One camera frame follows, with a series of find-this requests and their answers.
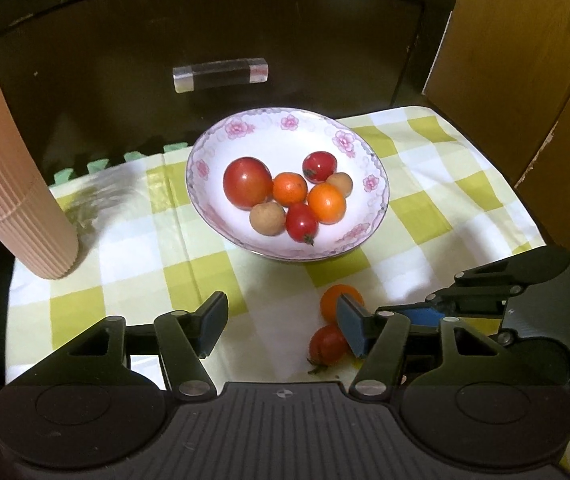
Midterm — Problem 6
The red cherry tomato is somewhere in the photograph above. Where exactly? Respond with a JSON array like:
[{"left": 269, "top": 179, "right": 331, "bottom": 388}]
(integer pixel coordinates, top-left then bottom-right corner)
[
  {"left": 285, "top": 203, "right": 319, "bottom": 246},
  {"left": 302, "top": 151, "right": 337, "bottom": 184},
  {"left": 308, "top": 324, "right": 350, "bottom": 367}
]

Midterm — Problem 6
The orange kumquat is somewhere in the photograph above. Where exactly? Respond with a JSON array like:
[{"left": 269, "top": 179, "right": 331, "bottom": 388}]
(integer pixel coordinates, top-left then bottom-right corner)
[
  {"left": 272, "top": 172, "right": 308, "bottom": 208},
  {"left": 320, "top": 284, "right": 364, "bottom": 324}
]

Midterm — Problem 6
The small orange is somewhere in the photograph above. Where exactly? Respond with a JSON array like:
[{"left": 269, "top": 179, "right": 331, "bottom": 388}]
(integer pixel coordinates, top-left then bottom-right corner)
[{"left": 307, "top": 182, "right": 347, "bottom": 224}]

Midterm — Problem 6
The brown longan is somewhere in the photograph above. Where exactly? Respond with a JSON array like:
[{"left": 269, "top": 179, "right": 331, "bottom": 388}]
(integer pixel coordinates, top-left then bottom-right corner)
[
  {"left": 326, "top": 172, "right": 353, "bottom": 197},
  {"left": 249, "top": 202, "right": 286, "bottom": 236}
]

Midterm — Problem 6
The large red tomato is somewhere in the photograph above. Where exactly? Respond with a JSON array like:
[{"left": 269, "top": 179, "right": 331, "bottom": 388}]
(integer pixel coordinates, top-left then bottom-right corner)
[{"left": 223, "top": 157, "right": 273, "bottom": 210}]

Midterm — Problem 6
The orange kumquat top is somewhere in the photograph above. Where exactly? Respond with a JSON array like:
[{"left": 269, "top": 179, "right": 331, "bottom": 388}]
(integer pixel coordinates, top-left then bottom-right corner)
[{"left": 272, "top": 172, "right": 308, "bottom": 208}]

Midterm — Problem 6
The red cherry tomato front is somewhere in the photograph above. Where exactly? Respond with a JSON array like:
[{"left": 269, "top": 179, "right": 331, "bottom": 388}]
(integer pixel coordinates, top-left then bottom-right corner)
[{"left": 302, "top": 151, "right": 337, "bottom": 184}]

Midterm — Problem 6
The green white checkered tablecloth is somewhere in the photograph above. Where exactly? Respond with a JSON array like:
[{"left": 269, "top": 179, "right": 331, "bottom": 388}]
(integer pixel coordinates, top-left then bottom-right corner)
[{"left": 4, "top": 105, "right": 570, "bottom": 478}]

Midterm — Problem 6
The brown wooden door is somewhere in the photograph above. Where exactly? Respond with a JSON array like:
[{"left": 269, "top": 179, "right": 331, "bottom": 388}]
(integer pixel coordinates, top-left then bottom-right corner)
[{"left": 425, "top": 0, "right": 570, "bottom": 248}]

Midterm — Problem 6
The white floral porcelain plate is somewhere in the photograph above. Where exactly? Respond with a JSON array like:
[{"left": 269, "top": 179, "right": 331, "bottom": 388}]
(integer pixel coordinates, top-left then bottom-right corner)
[{"left": 185, "top": 107, "right": 390, "bottom": 261}]

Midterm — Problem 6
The pink ribbed cylinder container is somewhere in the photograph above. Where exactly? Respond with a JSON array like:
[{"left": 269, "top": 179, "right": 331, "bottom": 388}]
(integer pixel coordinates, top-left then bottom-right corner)
[{"left": 0, "top": 88, "right": 79, "bottom": 280}]

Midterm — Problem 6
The dark wooden cabinet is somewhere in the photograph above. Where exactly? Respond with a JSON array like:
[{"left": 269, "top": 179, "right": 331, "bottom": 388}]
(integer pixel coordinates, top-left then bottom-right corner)
[{"left": 0, "top": 0, "right": 456, "bottom": 178}]

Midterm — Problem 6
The clear acrylic drawer handle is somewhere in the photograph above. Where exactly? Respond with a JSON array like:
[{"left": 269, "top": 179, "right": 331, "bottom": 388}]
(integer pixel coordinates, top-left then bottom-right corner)
[{"left": 172, "top": 58, "right": 269, "bottom": 94}]

